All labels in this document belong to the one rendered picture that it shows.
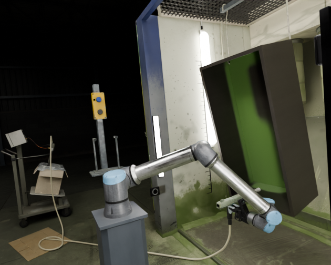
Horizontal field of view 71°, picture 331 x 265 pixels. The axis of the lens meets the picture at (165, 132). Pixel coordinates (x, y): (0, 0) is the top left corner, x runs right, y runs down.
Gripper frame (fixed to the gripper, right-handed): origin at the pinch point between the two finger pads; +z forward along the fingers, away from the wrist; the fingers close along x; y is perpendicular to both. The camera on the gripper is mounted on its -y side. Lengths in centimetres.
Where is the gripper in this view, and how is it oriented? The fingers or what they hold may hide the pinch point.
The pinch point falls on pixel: (228, 204)
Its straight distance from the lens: 197.5
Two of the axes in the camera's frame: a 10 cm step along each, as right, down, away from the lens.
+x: 8.3, -1.5, 5.3
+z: -5.5, -1.1, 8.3
